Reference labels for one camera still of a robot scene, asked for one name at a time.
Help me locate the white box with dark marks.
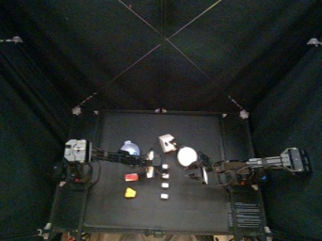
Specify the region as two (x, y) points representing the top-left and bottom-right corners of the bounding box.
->
(158, 133), (180, 153)

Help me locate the thin light string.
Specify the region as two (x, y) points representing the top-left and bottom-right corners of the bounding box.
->
(77, 0), (225, 107)
(117, 0), (248, 112)

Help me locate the red topped sushi piece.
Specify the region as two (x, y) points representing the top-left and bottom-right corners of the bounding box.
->
(124, 172), (140, 183)

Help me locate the white round plate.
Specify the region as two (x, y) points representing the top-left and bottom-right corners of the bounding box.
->
(177, 146), (200, 168)

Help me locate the yellow toy food piece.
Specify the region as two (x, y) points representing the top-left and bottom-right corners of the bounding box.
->
(124, 186), (140, 199)

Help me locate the blue bowl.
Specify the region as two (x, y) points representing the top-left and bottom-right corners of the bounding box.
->
(120, 139), (142, 157)

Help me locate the white text label sticker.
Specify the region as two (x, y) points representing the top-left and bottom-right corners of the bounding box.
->
(233, 201), (265, 233)

